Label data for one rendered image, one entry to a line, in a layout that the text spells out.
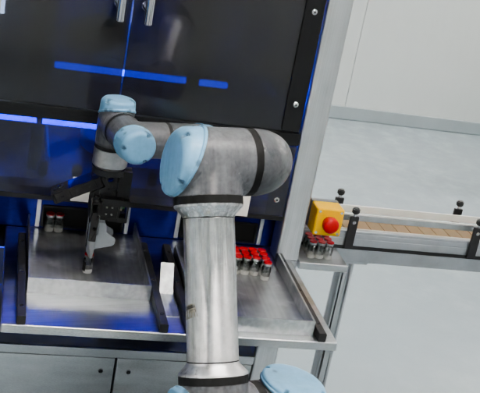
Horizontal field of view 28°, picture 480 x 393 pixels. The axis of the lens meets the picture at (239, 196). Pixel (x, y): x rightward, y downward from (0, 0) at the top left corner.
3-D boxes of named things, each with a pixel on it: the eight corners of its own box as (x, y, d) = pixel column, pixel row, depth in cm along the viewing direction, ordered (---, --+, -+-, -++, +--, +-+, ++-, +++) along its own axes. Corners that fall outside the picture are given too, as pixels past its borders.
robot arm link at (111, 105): (107, 103, 199) (95, 90, 206) (100, 154, 203) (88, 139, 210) (144, 105, 202) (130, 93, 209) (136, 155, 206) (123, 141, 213)
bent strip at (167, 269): (156, 285, 218) (160, 261, 216) (169, 286, 219) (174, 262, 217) (165, 316, 205) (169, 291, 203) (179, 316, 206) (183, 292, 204)
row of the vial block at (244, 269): (192, 267, 230) (195, 249, 228) (265, 273, 234) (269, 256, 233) (193, 271, 228) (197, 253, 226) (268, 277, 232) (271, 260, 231)
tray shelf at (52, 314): (5, 232, 235) (5, 225, 234) (282, 254, 252) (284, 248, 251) (-1, 332, 191) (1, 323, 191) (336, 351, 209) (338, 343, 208)
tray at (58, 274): (26, 227, 235) (28, 213, 234) (133, 235, 242) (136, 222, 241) (26, 292, 204) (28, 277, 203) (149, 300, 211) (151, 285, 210)
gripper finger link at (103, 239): (112, 263, 214) (118, 224, 211) (85, 262, 213) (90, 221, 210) (111, 259, 217) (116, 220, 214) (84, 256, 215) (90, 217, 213)
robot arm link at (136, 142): (176, 131, 195) (158, 114, 204) (122, 129, 190) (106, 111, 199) (170, 168, 198) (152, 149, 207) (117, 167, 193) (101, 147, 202)
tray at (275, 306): (172, 257, 233) (175, 244, 232) (277, 266, 240) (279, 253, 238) (193, 328, 203) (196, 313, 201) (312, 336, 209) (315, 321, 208)
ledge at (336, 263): (285, 246, 258) (286, 238, 257) (331, 249, 261) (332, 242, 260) (298, 268, 245) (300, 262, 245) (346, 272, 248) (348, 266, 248)
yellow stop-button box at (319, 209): (304, 223, 248) (310, 196, 246) (331, 225, 250) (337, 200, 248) (312, 235, 241) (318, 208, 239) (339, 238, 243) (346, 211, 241)
